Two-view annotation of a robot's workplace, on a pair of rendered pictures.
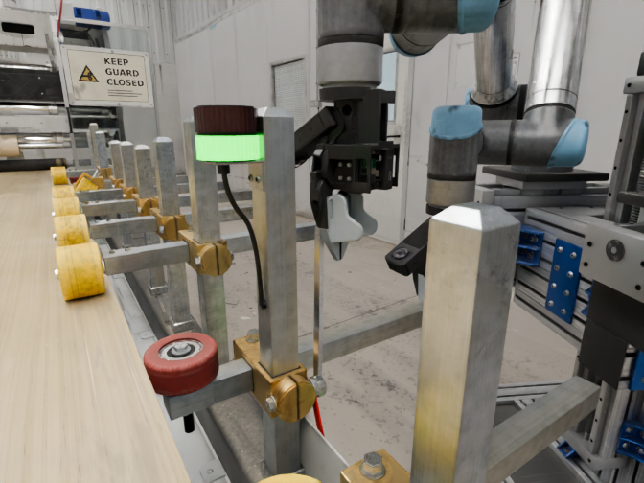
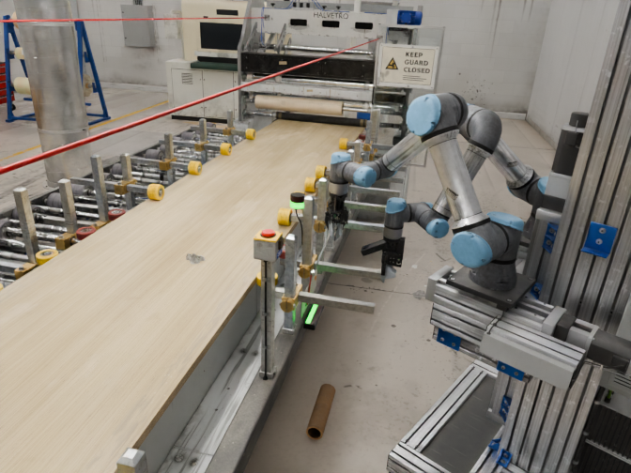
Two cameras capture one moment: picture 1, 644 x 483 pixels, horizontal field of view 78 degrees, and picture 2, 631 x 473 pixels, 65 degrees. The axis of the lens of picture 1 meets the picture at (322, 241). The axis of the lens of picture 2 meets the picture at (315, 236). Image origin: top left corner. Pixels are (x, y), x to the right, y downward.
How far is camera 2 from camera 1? 1.67 m
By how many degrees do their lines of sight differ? 44
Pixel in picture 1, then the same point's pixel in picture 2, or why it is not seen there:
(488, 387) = (291, 265)
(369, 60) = (336, 189)
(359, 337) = (342, 269)
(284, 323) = (306, 251)
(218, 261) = (319, 227)
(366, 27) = (335, 180)
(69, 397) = not seen: hidden behind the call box
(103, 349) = not seen: hidden behind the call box
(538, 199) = (521, 253)
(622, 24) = not seen: outside the picture
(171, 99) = (536, 25)
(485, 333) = (288, 254)
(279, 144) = (308, 205)
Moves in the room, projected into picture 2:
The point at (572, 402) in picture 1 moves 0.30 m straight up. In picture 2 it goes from (358, 304) to (364, 229)
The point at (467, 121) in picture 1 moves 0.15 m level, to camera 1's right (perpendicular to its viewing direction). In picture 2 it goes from (391, 207) to (423, 220)
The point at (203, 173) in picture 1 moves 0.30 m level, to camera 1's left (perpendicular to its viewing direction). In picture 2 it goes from (321, 197) to (278, 179)
